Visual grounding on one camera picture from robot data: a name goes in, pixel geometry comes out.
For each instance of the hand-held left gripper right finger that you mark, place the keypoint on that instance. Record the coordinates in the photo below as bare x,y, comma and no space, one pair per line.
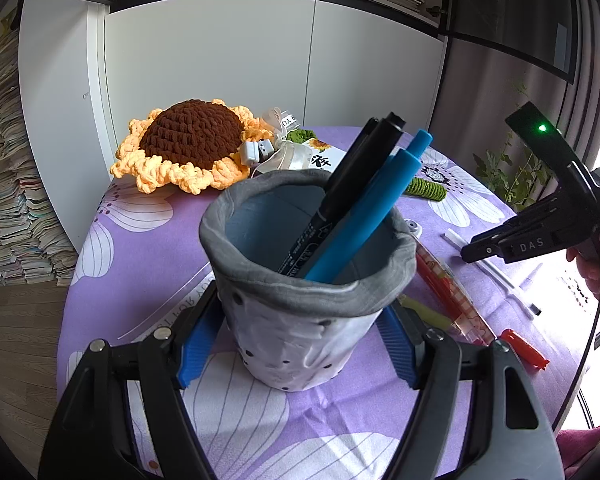
397,345

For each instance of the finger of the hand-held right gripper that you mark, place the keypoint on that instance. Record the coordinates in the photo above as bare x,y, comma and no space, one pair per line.
510,240

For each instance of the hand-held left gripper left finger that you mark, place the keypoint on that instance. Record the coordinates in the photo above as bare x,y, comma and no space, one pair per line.
197,340

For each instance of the yellow-green highlighter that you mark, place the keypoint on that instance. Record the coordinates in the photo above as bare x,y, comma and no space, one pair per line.
427,315

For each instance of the frosted translucent pen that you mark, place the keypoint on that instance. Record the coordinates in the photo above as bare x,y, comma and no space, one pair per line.
512,290

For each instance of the red checked pen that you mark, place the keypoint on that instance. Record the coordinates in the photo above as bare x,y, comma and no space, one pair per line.
447,287

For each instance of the grey fabric pen holder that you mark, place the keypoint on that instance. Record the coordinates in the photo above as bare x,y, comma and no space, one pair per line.
280,345

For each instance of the person's right hand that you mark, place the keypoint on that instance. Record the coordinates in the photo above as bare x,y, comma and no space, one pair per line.
592,275

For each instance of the green potted plant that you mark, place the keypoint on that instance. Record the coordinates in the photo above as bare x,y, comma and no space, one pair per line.
500,170

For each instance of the grey curtain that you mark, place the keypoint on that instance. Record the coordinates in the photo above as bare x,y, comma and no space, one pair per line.
587,60

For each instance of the purple floral tablecloth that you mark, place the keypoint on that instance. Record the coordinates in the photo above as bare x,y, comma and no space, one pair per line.
145,270

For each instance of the white correction tape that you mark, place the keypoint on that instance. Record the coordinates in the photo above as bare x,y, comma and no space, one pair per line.
412,227

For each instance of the green crochet strip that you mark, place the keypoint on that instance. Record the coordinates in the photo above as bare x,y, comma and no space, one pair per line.
425,189

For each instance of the wide black framed glass door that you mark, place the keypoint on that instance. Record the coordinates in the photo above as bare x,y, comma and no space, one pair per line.
505,5

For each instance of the black labelled marker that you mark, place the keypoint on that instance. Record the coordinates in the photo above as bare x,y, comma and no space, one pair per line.
360,170

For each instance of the white grey charger plug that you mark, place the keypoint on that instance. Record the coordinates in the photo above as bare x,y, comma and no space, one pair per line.
252,152

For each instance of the printed white card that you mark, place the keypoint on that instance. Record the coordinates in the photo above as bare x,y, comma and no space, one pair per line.
325,160

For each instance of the crochet sunflower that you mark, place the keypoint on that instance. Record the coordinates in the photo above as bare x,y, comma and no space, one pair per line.
190,135

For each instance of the person's pink clothed leg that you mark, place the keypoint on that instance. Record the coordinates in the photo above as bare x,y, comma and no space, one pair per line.
590,455

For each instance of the tall pile of worn books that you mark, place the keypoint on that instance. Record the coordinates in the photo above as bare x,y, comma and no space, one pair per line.
15,210

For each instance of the green crochet leaf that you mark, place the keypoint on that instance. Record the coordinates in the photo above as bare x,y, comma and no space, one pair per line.
300,135

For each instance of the white cabinet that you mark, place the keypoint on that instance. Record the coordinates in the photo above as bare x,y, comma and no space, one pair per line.
205,60

